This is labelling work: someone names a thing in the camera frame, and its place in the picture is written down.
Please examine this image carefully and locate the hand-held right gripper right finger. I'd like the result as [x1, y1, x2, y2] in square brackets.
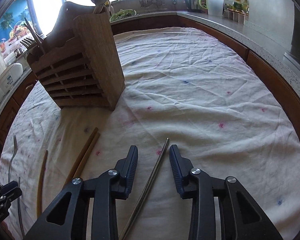
[169, 144, 284, 240]

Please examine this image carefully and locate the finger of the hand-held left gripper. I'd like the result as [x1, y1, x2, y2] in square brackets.
[0, 196, 10, 222]
[1, 181, 22, 202]

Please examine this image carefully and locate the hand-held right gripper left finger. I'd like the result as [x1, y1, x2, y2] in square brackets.
[22, 145, 138, 240]

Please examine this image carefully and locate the metal chopstick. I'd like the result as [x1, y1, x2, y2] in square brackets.
[118, 137, 169, 240]
[17, 177, 25, 239]

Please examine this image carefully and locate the silver fork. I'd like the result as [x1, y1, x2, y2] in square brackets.
[8, 135, 17, 182]

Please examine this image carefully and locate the wooden utensil holder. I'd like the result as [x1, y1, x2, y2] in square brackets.
[27, 1, 126, 111]

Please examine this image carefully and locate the white flower-print tablecloth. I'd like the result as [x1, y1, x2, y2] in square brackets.
[0, 26, 300, 240]

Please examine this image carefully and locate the white rice cooker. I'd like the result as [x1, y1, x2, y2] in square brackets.
[0, 62, 24, 90]

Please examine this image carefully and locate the bowl of green vegetables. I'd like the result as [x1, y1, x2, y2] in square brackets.
[109, 9, 137, 22]

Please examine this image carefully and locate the kitchen counter with wooden cabinets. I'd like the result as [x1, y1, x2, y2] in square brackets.
[0, 10, 300, 170]

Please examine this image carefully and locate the white spice jar set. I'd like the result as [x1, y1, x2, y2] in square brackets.
[224, 7, 248, 24]

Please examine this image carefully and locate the beach and fruit wall poster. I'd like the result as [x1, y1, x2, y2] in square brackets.
[0, 12, 33, 48]

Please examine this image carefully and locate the white pitcher with green handle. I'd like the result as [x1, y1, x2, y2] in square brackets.
[200, 0, 224, 17]

